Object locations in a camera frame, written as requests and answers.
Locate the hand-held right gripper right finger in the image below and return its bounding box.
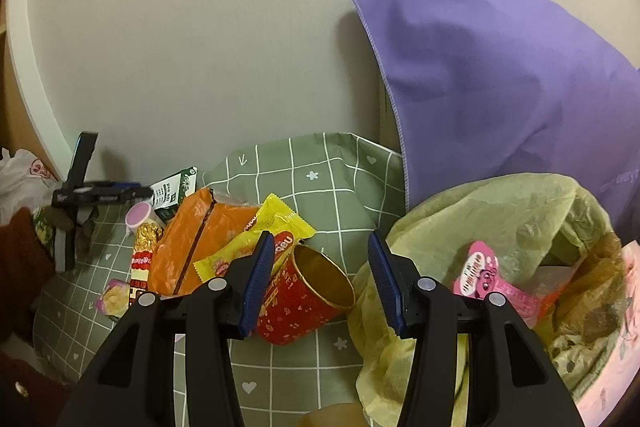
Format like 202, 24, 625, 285
367, 229, 583, 427

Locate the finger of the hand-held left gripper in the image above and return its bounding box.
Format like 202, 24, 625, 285
97, 180, 154, 204

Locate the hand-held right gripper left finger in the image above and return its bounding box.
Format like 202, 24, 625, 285
57, 231, 277, 427

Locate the green and white carton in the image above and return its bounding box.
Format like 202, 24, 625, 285
149, 166, 199, 212

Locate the red paper cup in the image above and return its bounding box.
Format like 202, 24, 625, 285
255, 243, 357, 347

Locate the gold and red candy packet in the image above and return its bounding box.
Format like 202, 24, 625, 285
127, 222, 165, 308

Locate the orange snack packet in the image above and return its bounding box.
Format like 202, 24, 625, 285
148, 187, 263, 297

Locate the pink bottle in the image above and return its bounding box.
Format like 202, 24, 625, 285
125, 201, 166, 233

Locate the white plastic bag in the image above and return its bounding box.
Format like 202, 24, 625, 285
0, 148, 60, 228

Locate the yellow snack packet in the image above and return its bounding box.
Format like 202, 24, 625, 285
193, 193, 317, 284

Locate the dark brown cloth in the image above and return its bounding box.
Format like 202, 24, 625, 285
0, 207, 56, 343

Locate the pink snack packet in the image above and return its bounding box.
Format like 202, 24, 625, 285
452, 241, 543, 318

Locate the small pink and yellow packet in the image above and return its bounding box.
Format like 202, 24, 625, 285
95, 279, 132, 320

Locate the green checked cloth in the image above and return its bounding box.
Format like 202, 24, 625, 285
32, 132, 416, 427

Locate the tan object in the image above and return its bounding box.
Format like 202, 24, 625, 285
299, 402, 368, 427

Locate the dark red garment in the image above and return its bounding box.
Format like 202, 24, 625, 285
0, 349, 73, 427

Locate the purple cloth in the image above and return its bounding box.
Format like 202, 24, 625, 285
350, 0, 640, 238

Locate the pink floral cloth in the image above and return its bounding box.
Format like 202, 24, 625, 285
575, 239, 640, 427

